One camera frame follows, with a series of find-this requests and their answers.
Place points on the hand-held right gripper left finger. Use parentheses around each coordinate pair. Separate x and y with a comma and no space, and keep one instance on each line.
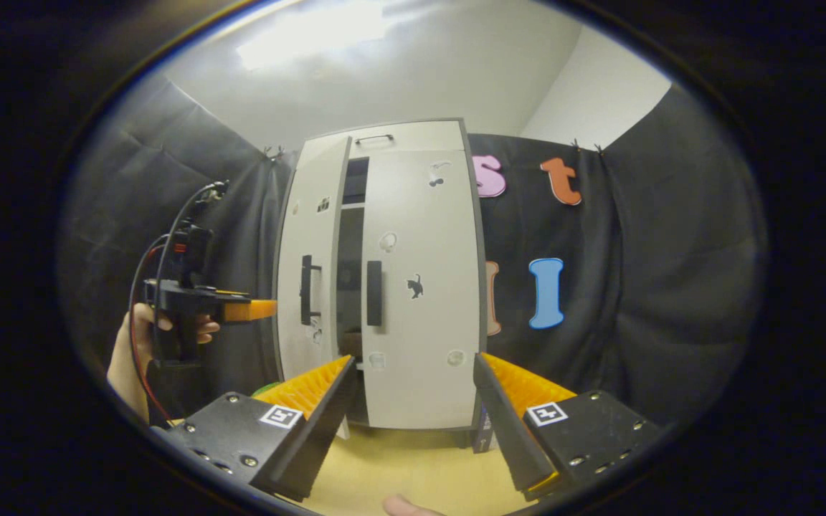
(320,430)

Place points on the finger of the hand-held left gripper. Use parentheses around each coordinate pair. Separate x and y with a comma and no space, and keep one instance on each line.
(259,309)

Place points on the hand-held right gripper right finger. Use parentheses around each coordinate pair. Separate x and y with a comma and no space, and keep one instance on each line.
(510,430)

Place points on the white cabinet door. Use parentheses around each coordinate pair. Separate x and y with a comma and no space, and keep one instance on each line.
(427,322)
(291,301)

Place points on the white shoe cabinet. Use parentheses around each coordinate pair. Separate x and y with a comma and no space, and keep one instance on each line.
(413,215)

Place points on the white cabinet drawer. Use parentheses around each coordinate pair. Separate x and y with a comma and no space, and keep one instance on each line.
(420,135)

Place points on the dark blue box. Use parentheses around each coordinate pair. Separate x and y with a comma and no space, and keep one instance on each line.
(483,430)

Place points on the black backdrop cloth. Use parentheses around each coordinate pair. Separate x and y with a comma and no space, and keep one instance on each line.
(635,287)

